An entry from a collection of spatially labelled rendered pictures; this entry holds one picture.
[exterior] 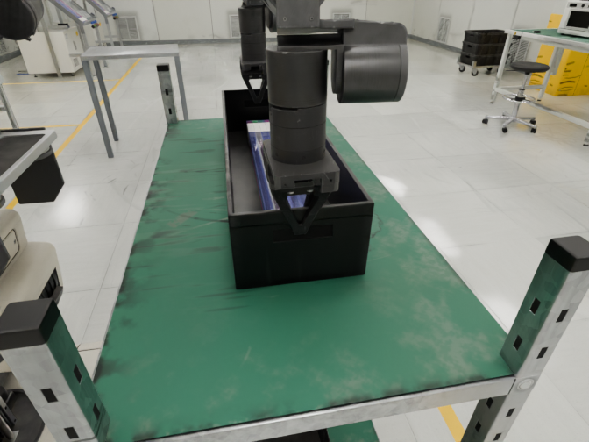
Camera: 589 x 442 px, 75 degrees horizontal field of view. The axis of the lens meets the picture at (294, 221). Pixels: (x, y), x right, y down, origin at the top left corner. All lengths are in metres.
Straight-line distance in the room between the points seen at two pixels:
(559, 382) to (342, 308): 1.45
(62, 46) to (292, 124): 6.76
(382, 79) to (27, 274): 0.76
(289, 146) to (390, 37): 0.13
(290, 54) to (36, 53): 6.92
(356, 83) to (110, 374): 0.37
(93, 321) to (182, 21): 8.43
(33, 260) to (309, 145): 0.70
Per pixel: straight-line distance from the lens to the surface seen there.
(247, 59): 0.93
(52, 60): 7.17
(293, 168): 0.37
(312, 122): 0.37
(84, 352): 1.44
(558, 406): 1.78
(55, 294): 0.99
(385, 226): 0.63
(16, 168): 0.73
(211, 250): 0.57
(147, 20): 9.88
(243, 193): 0.69
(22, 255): 0.96
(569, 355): 1.97
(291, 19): 0.35
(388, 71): 0.37
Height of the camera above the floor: 1.29
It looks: 33 degrees down
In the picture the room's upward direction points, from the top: straight up
